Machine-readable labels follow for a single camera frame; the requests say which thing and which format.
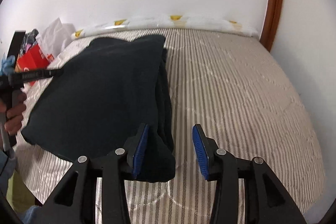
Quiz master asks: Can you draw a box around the black sweatshirt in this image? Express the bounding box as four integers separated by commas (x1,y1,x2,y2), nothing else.
22,35,175,183

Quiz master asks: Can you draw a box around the person's left hand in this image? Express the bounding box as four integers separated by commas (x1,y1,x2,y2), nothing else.
1,92,27,136

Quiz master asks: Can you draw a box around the red paper bag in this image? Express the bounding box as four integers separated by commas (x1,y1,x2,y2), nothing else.
17,44,54,72

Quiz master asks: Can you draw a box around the plaid cloth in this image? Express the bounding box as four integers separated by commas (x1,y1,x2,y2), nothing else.
20,29,39,55

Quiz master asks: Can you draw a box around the white plastic bag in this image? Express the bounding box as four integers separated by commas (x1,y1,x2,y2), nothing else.
37,18,75,61

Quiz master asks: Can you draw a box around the blue jeans leg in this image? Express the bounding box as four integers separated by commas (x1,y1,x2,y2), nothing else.
1,151,40,223

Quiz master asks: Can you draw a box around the white duck-print sheet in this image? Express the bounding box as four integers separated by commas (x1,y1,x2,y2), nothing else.
71,15,258,40

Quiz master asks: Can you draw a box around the brown wooden door frame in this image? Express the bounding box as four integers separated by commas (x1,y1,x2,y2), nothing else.
259,0,285,53

